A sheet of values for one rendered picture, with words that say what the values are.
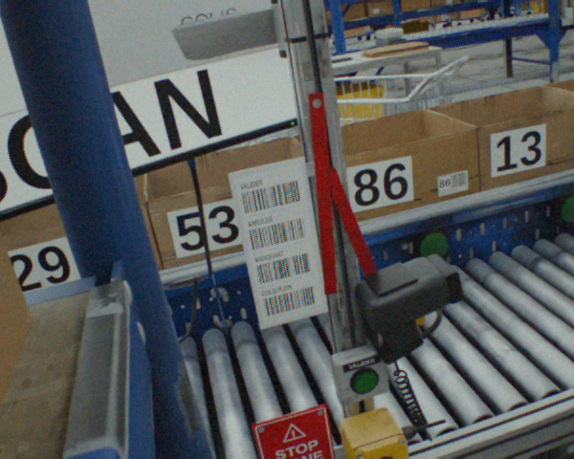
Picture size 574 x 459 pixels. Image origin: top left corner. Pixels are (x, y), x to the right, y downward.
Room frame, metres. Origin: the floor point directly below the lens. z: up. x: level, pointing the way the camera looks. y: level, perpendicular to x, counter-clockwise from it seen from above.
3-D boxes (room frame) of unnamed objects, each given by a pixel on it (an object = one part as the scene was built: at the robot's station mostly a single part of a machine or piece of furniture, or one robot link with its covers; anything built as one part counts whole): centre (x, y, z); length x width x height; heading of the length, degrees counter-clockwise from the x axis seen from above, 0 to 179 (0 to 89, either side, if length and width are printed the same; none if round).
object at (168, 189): (1.34, 0.12, 0.97); 0.39 x 0.29 x 0.17; 100
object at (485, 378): (0.94, -0.28, 0.72); 0.52 x 0.05 x 0.05; 10
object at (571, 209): (1.26, -0.72, 0.81); 0.07 x 0.01 x 0.07; 100
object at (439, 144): (1.40, -0.27, 0.97); 0.39 x 0.29 x 0.17; 100
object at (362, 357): (0.60, -0.06, 0.95); 0.07 x 0.03 x 0.07; 100
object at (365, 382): (0.59, -0.06, 0.95); 0.03 x 0.02 x 0.03; 100
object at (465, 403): (0.93, -0.22, 0.72); 0.52 x 0.05 x 0.05; 10
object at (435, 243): (1.19, -0.33, 0.81); 0.07 x 0.01 x 0.07; 100
